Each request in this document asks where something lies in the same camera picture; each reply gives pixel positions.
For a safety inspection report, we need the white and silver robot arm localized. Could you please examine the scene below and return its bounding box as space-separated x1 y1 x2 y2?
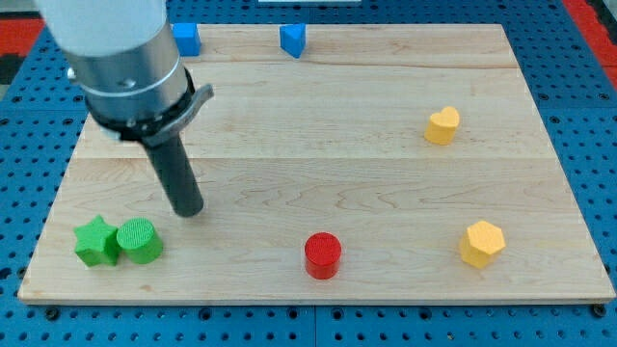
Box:
36 0 214 147

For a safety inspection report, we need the red cylinder block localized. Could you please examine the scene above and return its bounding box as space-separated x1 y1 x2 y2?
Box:
304 231 342 280

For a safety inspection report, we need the light wooden board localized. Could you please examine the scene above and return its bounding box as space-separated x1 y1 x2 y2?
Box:
18 24 615 306

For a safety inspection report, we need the green star block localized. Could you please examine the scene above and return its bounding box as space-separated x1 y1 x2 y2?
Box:
73 215 121 267

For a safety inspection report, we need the green cylinder block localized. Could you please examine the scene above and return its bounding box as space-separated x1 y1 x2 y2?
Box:
117 218 163 264

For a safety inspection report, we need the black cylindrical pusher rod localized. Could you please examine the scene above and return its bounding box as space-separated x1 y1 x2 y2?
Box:
144 136 204 218

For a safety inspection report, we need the blue cube block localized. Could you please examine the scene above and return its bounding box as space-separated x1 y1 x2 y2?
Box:
172 23 201 57

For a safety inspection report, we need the yellow hexagon block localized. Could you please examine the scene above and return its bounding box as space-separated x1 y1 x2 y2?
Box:
459 220 506 269

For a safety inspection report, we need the blue triangle block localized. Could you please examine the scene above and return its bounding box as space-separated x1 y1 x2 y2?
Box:
279 23 307 59

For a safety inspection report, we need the yellow heart block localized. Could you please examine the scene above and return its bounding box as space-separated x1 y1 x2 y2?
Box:
424 106 460 146

